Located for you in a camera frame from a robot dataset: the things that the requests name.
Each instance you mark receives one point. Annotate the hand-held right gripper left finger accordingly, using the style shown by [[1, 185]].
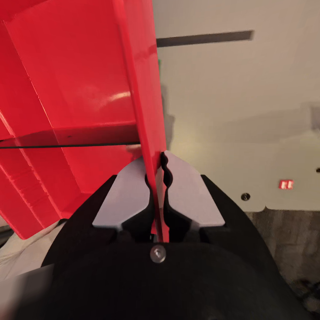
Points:
[[125, 195]]

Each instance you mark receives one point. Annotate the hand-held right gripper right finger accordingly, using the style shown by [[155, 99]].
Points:
[[190, 197]]

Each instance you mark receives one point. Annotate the green plastic bin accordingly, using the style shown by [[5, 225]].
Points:
[[159, 66]]

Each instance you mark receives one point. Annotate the red plastic bin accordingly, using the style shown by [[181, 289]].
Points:
[[75, 62]]

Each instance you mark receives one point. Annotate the red label sticker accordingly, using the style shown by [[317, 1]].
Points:
[[286, 184]]

